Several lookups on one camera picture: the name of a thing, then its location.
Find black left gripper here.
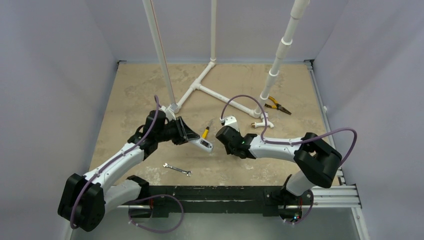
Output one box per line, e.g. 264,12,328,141
155,116,199,145

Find white remote control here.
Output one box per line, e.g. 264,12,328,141
189,137,214,153

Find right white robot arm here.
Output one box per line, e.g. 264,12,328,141
215,126,342,204

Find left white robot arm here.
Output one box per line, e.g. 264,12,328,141
57,107,213,233

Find silver open-end wrench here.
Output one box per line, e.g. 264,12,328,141
163,163,192,177

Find white jointed vertical pipe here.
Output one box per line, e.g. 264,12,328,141
258,0,310,106

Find yellow handled screwdriver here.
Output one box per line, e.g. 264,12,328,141
201,119,213,139

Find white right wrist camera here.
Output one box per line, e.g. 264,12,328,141
220,115,240,132

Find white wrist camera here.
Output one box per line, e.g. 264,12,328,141
220,115,240,132
159,103,181,121

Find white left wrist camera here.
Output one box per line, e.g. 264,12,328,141
159,103,181,121

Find white PVC pipe frame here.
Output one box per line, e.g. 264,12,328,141
142,0,263,118

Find yellow handled pliers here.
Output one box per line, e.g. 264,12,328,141
264,96,292,115

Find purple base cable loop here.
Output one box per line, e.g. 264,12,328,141
127,194,184,234

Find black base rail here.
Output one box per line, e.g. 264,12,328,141
123,174,313,219

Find aluminium frame rail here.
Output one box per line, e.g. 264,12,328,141
304,59,362,210

